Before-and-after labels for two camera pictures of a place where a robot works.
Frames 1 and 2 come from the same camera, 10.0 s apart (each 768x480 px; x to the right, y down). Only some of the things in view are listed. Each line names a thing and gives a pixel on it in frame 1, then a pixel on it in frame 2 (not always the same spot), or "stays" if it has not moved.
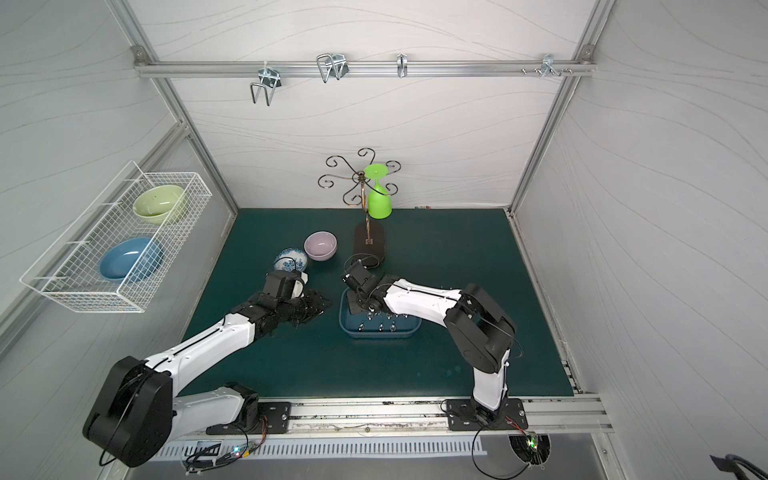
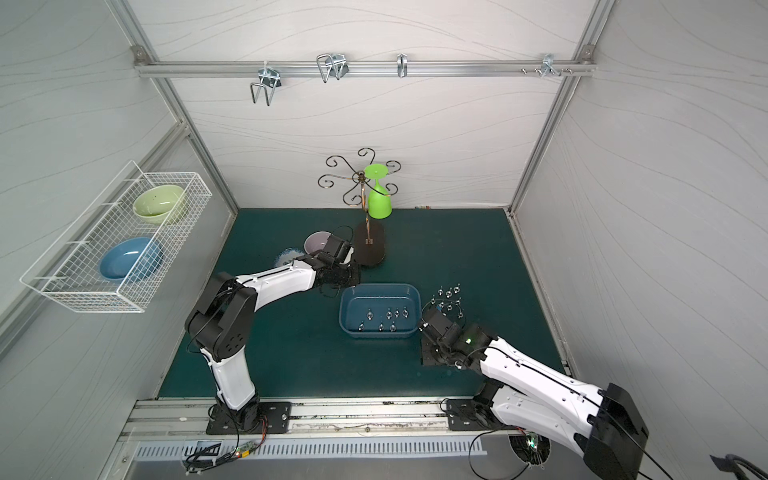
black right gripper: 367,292 → 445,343
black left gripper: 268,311 → 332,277
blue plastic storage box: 374,325 stays
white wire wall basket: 117,251 stays
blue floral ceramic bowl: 290,259 stays
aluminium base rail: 549,414 stays
